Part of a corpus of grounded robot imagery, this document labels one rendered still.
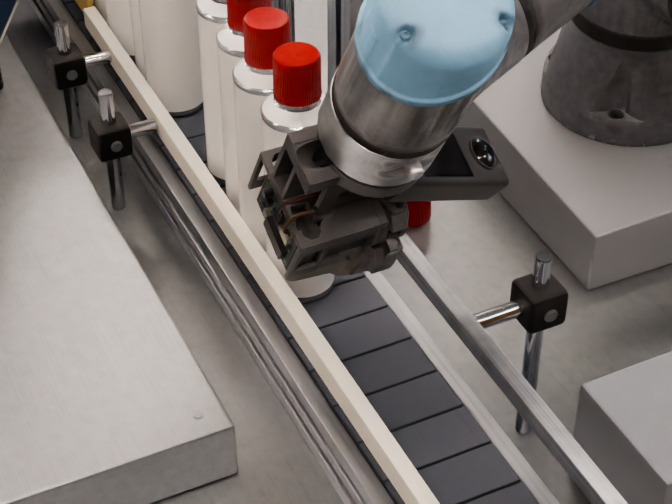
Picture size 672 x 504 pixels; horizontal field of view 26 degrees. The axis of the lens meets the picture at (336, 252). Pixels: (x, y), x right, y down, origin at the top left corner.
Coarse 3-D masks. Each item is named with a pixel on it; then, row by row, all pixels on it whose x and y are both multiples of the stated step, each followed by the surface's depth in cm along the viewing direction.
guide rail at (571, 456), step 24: (408, 240) 103; (408, 264) 101; (432, 288) 99; (456, 312) 97; (480, 336) 95; (480, 360) 95; (504, 360) 93; (504, 384) 92; (528, 384) 92; (528, 408) 90; (552, 432) 89; (576, 456) 87; (576, 480) 87; (600, 480) 86
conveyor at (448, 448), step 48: (96, 48) 138; (192, 144) 126; (192, 192) 120; (336, 288) 111; (288, 336) 107; (336, 336) 107; (384, 336) 107; (384, 384) 103; (432, 384) 103; (432, 432) 100; (480, 432) 100; (384, 480) 96; (432, 480) 96; (480, 480) 96
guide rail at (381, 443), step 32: (96, 32) 134; (128, 64) 129; (160, 128) 123; (192, 160) 118; (224, 224) 113; (256, 256) 109; (288, 288) 106; (288, 320) 105; (320, 352) 101; (352, 384) 98; (352, 416) 98; (384, 448) 94; (416, 480) 92
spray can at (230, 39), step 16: (240, 0) 105; (256, 0) 105; (240, 16) 106; (224, 32) 108; (240, 32) 107; (224, 48) 108; (240, 48) 107; (224, 64) 109; (224, 80) 110; (224, 96) 111; (224, 112) 112; (224, 128) 113; (224, 144) 114; (224, 160) 116
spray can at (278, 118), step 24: (288, 48) 99; (312, 48) 99; (288, 72) 98; (312, 72) 98; (288, 96) 99; (312, 96) 99; (264, 120) 101; (288, 120) 100; (312, 120) 100; (264, 144) 102; (264, 168) 104; (312, 288) 109
